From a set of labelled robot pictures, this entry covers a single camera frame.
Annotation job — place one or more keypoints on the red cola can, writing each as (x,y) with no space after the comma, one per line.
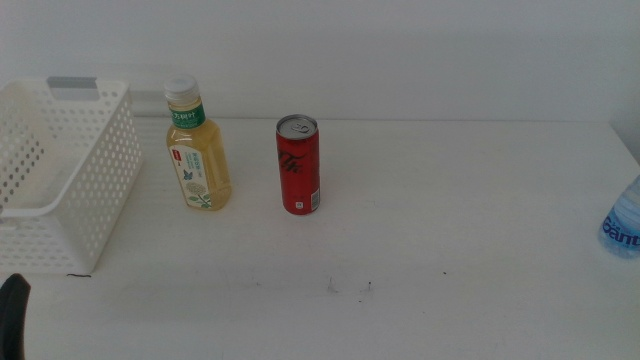
(300,170)

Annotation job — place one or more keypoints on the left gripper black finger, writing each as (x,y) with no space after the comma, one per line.
(12,320)

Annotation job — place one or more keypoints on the clear water bottle blue label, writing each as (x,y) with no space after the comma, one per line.
(625,225)

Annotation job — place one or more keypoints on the white perforated plastic basket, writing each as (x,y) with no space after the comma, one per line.
(107,165)

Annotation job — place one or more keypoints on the yellow tea bottle green label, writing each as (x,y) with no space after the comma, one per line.
(205,160)

